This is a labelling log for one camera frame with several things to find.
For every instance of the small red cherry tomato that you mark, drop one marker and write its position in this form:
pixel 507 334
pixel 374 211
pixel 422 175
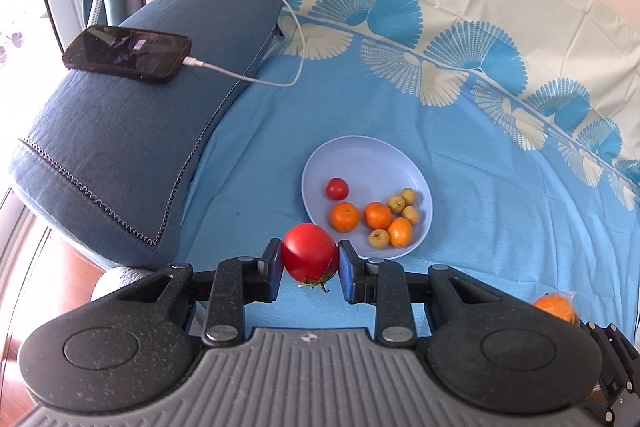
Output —
pixel 337 188

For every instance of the small yellow-green round fruit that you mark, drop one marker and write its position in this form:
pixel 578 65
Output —
pixel 378 237
pixel 411 214
pixel 409 195
pixel 397 203

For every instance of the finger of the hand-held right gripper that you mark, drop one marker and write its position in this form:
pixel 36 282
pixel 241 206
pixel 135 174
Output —
pixel 612 352

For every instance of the large red tomato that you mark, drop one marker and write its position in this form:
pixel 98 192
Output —
pixel 309 252

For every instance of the pale blue oval plate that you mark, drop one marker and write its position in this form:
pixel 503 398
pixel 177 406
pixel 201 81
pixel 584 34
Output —
pixel 370 162

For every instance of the black smartphone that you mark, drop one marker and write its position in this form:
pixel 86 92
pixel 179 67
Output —
pixel 127 53

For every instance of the blue fabric sofa armrest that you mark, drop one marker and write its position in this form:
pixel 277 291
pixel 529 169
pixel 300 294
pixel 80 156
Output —
pixel 130 132

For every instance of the blue fan-print cloth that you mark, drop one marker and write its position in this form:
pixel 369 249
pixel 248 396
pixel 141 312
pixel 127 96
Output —
pixel 490 117

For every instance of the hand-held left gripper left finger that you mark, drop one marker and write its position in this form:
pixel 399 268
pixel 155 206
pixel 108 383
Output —
pixel 274 278

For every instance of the grey fuzzy cushion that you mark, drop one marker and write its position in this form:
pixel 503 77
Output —
pixel 120 279

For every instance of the oval orange kumquat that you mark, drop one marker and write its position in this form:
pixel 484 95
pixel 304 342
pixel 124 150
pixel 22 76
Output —
pixel 400 231

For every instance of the small orange mandarin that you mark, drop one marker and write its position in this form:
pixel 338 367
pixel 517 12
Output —
pixel 345 216
pixel 556 308
pixel 378 215

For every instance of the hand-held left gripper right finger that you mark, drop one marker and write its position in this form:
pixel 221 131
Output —
pixel 346 278

